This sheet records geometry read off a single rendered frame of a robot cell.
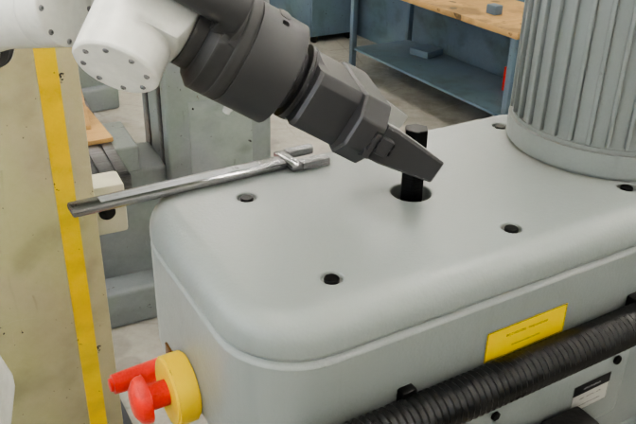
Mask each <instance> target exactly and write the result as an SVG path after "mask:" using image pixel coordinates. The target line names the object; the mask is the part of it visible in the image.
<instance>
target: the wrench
mask: <svg viewBox="0 0 636 424"><path fill-rule="evenodd" d="M312 153H313V146H312V145H311V144H305V145H300V146H296V147H291V148H287V149H283V150H279V151H275V152H274V157H269V158H265V159H260V160H256V161H252V162H248V163H243V164H239V165H234V166H231V167H226V168H218V169H214V170H210V171H206V172H202V173H197V174H193V175H188V176H185V177H180V178H176V179H171V180H167V181H163V182H159V183H154V184H150V185H142V186H138V187H134V188H129V189H125V190H120V191H117V192H112V193H108V194H103V195H99V196H95V197H91V198H86V199H82V200H77V201H73V202H69V203H67V208H68V210H69V211H70V213H71V214H72V216H73V217H74V218H77V217H82V216H86V215H90V214H94V213H98V212H102V211H106V210H111V209H115V208H118V207H122V206H127V205H131V204H135V203H142V202H146V201H150V200H155V199H159V198H163V197H166V196H171V195H175V194H179V193H184V192H188V191H191V190H195V189H200V188H204V187H208V186H215V185H219V184H223V183H228V182H232V181H236V180H240V179H244V178H248V177H252V176H257V175H260V174H264V173H269V172H273V171H277V170H280V169H285V168H288V169H289V170H291V171H298V170H302V169H303V170H306V169H310V168H317V167H321V166H325V165H329V162H330V157H328V156H327V155H325V154H321V155H316V156H312V157H309V158H304V159H300V160H296V159H295V157H299V156H304V155H308V154H312Z"/></svg>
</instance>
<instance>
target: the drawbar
mask: <svg viewBox="0 0 636 424"><path fill-rule="evenodd" d="M405 133H406V134H407V135H409V136H410V137H412V138H413V139H414V140H415V141H416V142H418V143H419V144H420V145H422V146H423V147H424V148H427V140H428V128H427V126H423V125H419V124H411V125H406V126H405ZM423 181H424V180H421V179H418V178H416V177H414V176H411V175H408V174H405V173H402V172H401V183H400V195H399V199H400V200H402V201H405V202H412V203H416V202H421V201H422V191H423Z"/></svg>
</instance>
